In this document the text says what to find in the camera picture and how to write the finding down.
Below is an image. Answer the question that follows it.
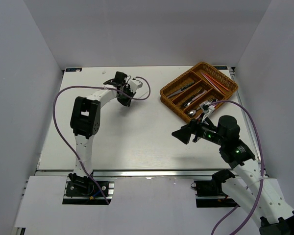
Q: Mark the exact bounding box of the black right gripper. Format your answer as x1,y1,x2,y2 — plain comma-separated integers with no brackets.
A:
171,113,225,146

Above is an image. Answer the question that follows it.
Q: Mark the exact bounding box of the all steel fork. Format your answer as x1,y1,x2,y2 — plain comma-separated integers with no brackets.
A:
182,88,203,107

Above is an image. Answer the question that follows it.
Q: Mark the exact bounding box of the patterned handle steel knife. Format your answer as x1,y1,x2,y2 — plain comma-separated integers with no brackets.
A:
167,82,195,98

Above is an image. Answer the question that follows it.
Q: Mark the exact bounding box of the pink handle knife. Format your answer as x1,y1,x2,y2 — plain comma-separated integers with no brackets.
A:
179,82,195,92

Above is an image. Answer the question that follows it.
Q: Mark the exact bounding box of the orange chopstick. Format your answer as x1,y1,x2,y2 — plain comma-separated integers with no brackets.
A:
199,70,227,94
202,73,230,91

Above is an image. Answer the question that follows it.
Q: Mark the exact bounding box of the patterned handle steel spoon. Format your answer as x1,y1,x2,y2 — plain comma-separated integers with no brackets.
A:
187,106,203,117

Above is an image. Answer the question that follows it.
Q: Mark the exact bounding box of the pink handle fork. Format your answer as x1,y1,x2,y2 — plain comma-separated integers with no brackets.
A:
185,90,207,107

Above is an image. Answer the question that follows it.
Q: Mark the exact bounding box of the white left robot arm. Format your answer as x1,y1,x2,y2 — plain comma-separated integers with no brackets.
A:
69,71,143,195

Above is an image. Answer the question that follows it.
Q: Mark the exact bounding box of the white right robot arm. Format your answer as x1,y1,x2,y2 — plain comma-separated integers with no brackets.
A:
172,115,294,235

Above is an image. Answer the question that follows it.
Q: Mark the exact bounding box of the brown wicker cutlery tray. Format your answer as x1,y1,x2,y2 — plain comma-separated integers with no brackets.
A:
160,62,238,123

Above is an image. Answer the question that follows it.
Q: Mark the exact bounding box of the left blue corner label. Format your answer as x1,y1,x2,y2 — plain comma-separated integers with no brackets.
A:
65,68,82,72

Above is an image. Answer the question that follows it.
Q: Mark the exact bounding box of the blue corner label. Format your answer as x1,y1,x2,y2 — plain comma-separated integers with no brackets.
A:
214,66,228,70
65,68,82,72

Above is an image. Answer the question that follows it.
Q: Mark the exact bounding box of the right blue corner label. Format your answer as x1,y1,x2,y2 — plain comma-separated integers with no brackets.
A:
214,66,228,70

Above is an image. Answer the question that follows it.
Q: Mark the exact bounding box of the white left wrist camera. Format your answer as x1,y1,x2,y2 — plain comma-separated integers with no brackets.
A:
127,78,143,93

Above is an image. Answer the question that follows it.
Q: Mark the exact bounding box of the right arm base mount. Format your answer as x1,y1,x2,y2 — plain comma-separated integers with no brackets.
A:
191,169,238,208

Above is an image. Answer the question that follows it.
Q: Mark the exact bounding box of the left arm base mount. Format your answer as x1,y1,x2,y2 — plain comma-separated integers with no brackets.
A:
62,173,114,206

